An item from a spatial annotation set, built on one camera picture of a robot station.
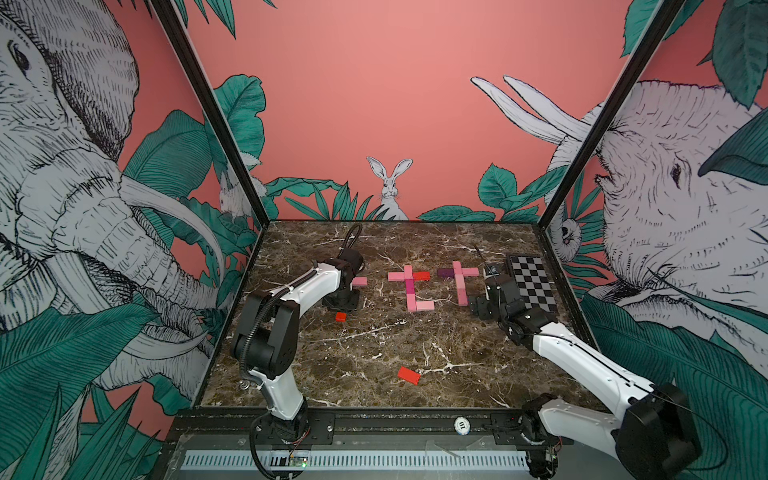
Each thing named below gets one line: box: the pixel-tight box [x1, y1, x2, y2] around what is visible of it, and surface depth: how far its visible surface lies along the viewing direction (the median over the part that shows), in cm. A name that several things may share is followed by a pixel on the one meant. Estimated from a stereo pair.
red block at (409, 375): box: [398, 366, 420, 385], surface depth 85 cm
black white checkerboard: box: [508, 254, 558, 312], surface depth 103 cm
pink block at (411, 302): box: [406, 293, 417, 312], surface depth 97 cm
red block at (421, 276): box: [412, 272, 431, 281], surface depth 107 cm
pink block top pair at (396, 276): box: [387, 272, 405, 282], surface depth 106 cm
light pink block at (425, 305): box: [416, 300, 435, 311], surface depth 98 cm
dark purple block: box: [437, 268, 455, 278], surface depth 109 cm
